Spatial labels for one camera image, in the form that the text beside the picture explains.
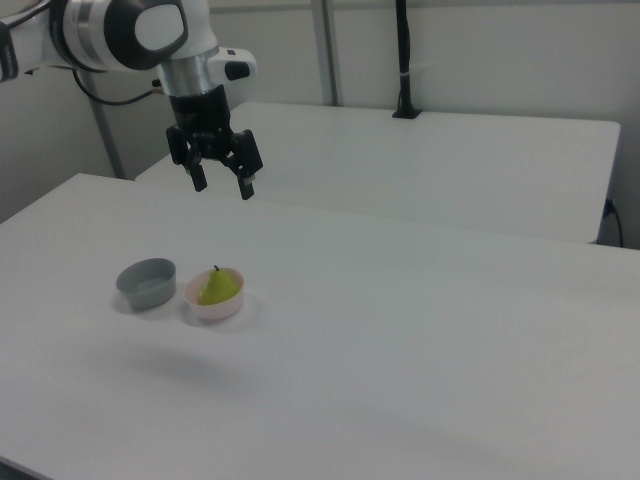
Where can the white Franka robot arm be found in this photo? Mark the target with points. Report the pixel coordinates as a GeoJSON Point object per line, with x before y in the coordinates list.
{"type": "Point", "coordinates": [125, 35]}

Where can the white side table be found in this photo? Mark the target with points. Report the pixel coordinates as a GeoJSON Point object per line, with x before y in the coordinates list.
{"type": "Point", "coordinates": [425, 165]}

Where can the pink bowl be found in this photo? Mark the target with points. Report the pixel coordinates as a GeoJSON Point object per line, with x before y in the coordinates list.
{"type": "Point", "coordinates": [220, 311]}

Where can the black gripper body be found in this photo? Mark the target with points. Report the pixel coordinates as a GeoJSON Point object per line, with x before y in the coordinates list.
{"type": "Point", "coordinates": [202, 117]}

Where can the grey bowl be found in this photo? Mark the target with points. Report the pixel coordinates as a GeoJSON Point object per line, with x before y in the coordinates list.
{"type": "Point", "coordinates": [147, 295]}

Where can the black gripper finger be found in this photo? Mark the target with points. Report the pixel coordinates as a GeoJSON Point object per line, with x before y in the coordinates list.
{"type": "Point", "coordinates": [248, 160]}
{"type": "Point", "coordinates": [196, 172]}

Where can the green pear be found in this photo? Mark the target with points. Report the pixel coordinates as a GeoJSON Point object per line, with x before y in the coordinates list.
{"type": "Point", "coordinates": [217, 290]}

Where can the grey metal partition post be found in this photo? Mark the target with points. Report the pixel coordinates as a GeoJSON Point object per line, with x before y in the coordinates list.
{"type": "Point", "coordinates": [107, 135]}
{"type": "Point", "coordinates": [326, 50]}

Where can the black camera pole with base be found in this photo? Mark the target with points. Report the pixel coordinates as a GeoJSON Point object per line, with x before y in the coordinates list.
{"type": "Point", "coordinates": [404, 50]}

